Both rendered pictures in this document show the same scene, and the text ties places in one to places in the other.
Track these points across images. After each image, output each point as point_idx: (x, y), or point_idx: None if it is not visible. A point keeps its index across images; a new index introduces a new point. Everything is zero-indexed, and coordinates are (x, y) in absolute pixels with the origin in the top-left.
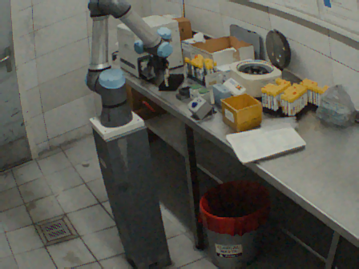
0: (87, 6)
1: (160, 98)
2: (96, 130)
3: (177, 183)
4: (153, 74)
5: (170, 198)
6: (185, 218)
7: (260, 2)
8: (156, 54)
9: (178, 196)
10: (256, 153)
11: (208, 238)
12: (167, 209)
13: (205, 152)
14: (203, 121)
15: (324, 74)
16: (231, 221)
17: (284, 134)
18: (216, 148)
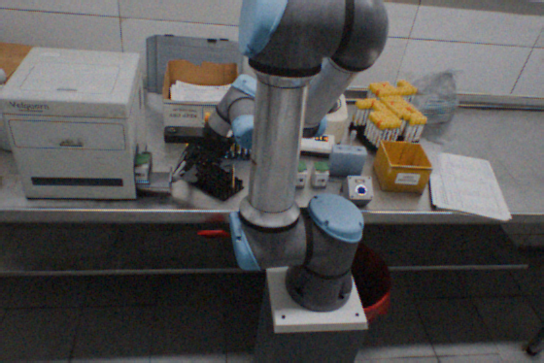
0: (268, 37)
1: None
2: (320, 329)
3: (101, 316)
4: (190, 178)
5: (129, 342)
6: (192, 346)
7: None
8: (309, 136)
9: (133, 330)
10: (493, 202)
11: None
12: (153, 356)
13: (146, 250)
14: (369, 205)
15: (384, 66)
16: (387, 297)
17: (457, 165)
18: (149, 237)
